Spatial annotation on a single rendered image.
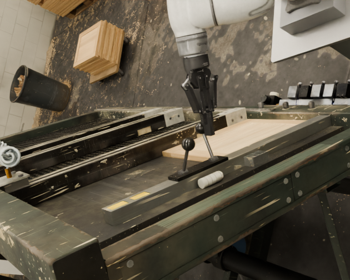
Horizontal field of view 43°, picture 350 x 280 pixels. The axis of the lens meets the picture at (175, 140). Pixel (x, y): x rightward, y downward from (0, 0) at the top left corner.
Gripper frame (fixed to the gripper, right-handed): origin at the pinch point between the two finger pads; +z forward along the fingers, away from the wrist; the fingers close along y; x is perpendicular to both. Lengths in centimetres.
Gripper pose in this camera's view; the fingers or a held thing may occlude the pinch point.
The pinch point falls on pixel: (208, 123)
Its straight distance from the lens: 132.4
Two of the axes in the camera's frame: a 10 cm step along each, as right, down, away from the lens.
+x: -6.0, -0.5, 8.0
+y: 7.8, -2.9, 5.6
